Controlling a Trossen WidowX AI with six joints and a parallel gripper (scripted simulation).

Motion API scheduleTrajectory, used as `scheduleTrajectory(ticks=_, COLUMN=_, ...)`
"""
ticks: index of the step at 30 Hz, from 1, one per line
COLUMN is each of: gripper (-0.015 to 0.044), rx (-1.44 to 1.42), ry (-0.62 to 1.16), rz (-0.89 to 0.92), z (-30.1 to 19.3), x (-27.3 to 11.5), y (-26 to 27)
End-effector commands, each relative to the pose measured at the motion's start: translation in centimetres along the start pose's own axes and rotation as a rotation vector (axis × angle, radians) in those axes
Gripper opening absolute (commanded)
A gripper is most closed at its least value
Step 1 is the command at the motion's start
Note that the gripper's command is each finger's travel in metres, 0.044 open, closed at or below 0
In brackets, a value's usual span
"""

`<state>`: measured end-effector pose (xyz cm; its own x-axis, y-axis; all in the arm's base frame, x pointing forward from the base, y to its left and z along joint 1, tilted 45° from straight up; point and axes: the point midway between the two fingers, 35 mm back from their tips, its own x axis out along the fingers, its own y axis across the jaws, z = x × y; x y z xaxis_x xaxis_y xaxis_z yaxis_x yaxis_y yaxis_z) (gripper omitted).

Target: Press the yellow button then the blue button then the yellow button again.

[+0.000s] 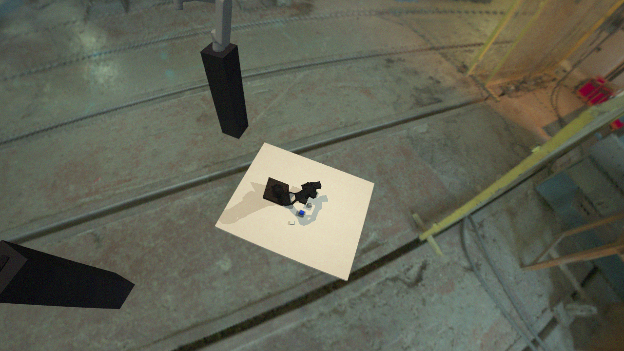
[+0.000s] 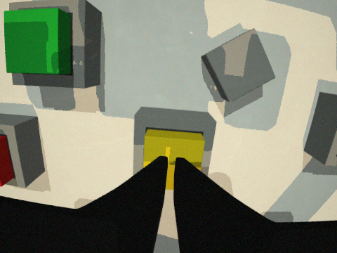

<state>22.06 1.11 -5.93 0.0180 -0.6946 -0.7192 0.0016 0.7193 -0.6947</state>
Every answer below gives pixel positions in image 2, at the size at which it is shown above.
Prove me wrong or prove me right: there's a red button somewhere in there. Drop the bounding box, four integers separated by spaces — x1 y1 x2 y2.
0 113 45 188

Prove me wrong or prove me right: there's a blue button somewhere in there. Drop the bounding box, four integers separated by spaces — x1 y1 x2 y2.
303 92 337 166

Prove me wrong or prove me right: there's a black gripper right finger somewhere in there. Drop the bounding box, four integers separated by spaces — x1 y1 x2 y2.
173 157 337 253

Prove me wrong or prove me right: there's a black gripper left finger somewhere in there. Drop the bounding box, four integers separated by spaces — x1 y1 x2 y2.
0 155 168 253

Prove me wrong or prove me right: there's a yellow button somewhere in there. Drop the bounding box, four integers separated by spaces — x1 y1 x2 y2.
133 107 217 189

